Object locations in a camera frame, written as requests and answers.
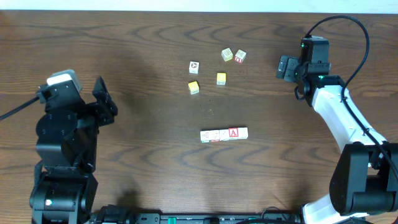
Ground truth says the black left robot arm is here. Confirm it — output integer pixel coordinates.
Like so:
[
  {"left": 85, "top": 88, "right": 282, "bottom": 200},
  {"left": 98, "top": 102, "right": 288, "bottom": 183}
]
[{"left": 29, "top": 77, "right": 118, "bottom": 223}]

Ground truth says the white block cane picture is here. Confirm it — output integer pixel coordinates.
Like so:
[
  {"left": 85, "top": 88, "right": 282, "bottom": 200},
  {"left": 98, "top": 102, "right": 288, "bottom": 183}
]
[{"left": 228, "top": 128, "right": 239, "bottom": 139}]

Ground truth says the green letter L block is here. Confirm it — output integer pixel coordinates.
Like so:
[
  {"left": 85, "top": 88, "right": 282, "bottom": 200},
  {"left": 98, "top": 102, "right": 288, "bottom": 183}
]
[{"left": 200, "top": 131, "right": 211, "bottom": 143}]

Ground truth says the white block airplane picture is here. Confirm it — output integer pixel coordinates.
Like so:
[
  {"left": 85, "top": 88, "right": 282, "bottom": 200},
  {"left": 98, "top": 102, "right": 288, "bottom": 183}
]
[{"left": 238, "top": 127, "right": 249, "bottom": 139}]

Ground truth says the wooden block red letter side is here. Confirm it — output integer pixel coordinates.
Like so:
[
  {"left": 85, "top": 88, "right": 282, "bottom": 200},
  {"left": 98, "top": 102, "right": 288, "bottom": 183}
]
[{"left": 234, "top": 49, "right": 247, "bottom": 64}]

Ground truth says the yellow letter W block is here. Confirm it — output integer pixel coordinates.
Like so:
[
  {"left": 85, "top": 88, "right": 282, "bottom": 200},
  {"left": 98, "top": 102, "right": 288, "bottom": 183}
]
[{"left": 188, "top": 81, "right": 200, "bottom": 95}]

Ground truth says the white block green N side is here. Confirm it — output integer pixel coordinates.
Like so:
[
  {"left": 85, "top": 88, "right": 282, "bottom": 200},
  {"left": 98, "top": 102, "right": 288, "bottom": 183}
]
[{"left": 219, "top": 129, "right": 229, "bottom": 141}]

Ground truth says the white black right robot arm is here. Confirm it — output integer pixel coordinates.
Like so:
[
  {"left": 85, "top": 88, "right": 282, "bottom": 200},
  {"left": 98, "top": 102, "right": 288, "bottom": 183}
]
[{"left": 276, "top": 35, "right": 397, "bottom": 223}]

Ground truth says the white block soccer ball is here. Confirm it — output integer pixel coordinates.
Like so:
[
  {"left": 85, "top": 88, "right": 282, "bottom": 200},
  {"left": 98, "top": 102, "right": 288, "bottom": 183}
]
[{"left": 189, "top": 61, "right": 200, "bottom": 74}]

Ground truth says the yellow letter G block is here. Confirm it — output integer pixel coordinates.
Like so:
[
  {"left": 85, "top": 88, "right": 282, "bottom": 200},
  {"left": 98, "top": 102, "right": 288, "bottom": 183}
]
[{"left": 216, "top": 73, "right": 226, "bottom": 85}]

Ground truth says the red letter M block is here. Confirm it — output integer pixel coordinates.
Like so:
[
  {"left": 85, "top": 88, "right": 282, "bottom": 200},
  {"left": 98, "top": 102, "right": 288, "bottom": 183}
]
[{"left": 209, "top": 130, "right": 220, "bottom": 142}]

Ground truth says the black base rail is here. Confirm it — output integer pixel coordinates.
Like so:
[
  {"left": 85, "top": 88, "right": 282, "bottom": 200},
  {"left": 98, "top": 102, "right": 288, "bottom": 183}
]
[{"left": 88, "top": 205, "right": 303, "bottom": 224}]

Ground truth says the wooden block yellow trim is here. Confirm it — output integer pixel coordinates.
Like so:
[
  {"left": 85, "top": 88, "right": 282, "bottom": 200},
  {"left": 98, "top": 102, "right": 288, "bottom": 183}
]
[{"left": 221, "top": 48, "right": 234, "bottom": 62}]

